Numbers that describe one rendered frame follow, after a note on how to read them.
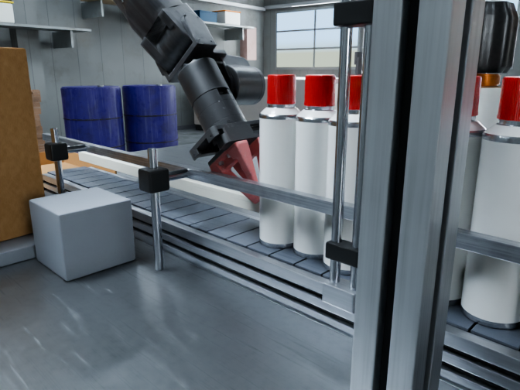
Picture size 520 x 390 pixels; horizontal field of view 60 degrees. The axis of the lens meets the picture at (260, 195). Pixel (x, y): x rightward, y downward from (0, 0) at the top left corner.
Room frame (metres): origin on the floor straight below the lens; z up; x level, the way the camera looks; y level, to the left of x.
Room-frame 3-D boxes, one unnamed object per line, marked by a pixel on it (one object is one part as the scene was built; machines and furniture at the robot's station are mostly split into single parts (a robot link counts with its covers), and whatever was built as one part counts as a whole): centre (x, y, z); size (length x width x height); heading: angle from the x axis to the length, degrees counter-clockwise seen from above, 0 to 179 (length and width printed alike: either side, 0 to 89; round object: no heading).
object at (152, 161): (0.58, 0.12, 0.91); 0.07 x 0.03 x 0.17; 136
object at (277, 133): (0.54, -0.03, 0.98); 0.05 x 0.05 x 0.20
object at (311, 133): (0.51, -0.07, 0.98); 0.05 x 0.05 x 0.20
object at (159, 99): (5.08, 1.51, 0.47); 1.24 x 0.76 x 0.94; 142
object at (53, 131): (0.79, 0.34, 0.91); 0.07 x 0.03 x 0.17; 136
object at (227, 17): (9.19, 0.63, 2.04); 0.44 x 0.37 x 0.24; 142
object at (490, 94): (0.66, -0.30, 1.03); 0.09 x 0.09 x 0.30
